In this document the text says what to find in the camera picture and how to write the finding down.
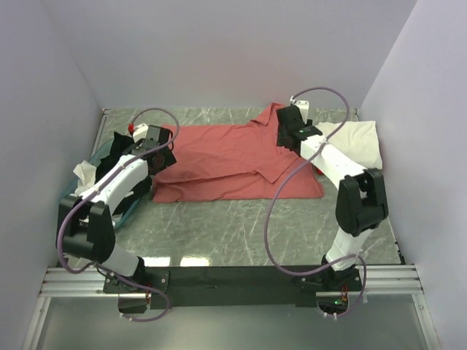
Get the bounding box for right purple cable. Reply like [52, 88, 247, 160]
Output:
[263, 86, 368, 318]

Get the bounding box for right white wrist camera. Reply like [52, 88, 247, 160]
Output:
[290, 96, 309, 122]

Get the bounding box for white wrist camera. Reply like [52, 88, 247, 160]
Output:
[290, 96, 309, 122]
[128, 123, 149, 142]

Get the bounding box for folded red t shirt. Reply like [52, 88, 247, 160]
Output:
[314, 166, 324, 176]

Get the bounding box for black t shirt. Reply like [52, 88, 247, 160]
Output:
[95, 131, 134, 182]

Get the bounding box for black base crossbar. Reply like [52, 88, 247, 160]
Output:
[101, 265, 362, 311]

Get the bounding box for purple cable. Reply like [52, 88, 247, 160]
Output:
[263, 86, 368, 318]
[54, 107, 180, 324]

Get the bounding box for pink t shirt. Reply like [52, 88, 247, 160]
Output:
[153, 103, 324, 203]

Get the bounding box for folded white t shirt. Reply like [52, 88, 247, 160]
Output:
[330, 121, 383, 170]

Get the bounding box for crumpled white t shirt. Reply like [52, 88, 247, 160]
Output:
[73, 160, 97, 197]

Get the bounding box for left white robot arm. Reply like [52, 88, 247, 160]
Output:
[56, 125, 179, 293]

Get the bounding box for teal plastic basket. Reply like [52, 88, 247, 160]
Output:
[60, 139, 144, 230]

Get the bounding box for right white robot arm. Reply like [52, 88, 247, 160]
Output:
[277, 101, 388, 291]

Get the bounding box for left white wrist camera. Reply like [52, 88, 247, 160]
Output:
[128, 123, 149, 142]

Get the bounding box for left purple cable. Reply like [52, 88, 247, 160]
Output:
[54, 107, 180, 324]

